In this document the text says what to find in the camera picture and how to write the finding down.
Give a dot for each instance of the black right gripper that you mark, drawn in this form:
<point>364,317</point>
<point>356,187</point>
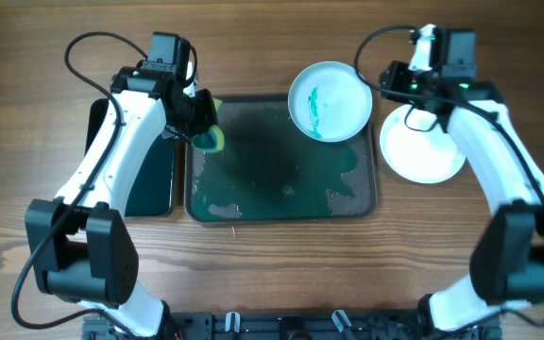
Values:
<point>416,107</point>

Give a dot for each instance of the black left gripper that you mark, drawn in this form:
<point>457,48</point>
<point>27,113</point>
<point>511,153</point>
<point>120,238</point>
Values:
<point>201,116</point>

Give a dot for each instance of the green yellow sponge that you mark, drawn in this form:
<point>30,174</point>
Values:
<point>211,141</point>

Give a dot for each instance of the white plate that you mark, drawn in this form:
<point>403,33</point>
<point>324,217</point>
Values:
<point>406,123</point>
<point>423,160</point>
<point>329,103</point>

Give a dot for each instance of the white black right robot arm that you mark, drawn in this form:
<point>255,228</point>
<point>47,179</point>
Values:
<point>446,118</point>

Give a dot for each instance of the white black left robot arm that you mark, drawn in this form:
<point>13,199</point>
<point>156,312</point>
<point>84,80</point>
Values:
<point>80,248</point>

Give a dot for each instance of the black water tray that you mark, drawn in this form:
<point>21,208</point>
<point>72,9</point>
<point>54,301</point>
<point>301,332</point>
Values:
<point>136,178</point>

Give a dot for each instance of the grey metal tray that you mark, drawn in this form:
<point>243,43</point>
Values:
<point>270,172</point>

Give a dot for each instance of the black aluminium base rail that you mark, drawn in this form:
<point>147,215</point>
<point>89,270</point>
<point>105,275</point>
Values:
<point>379,325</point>

